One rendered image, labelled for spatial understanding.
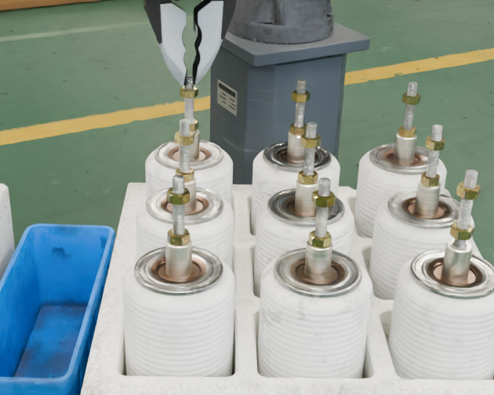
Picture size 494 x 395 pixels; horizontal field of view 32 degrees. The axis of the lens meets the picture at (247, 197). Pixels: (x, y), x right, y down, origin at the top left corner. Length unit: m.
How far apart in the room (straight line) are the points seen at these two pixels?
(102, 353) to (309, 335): 0.18
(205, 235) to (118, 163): 0.73
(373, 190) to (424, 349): 0.25
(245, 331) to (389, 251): 0.16
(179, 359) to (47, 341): 0.38
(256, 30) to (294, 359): 0.56
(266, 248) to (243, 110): 0.40
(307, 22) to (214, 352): 0.57
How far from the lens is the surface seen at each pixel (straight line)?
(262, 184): 0.93
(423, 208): 0.85
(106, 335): 0.78
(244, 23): 1.18
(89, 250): 1.09
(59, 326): 1.11
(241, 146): 1.22
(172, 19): 0.87
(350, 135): 1.66
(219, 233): 0.81
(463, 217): 0.73
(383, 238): 0.84
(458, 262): 0.74
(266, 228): 0.82
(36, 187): 1.45
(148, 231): 0.81
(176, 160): 0.93
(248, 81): 1.17
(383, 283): 0.86
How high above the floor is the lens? 0.64
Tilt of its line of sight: 27 degrees down
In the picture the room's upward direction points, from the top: 2 degrees clockwise
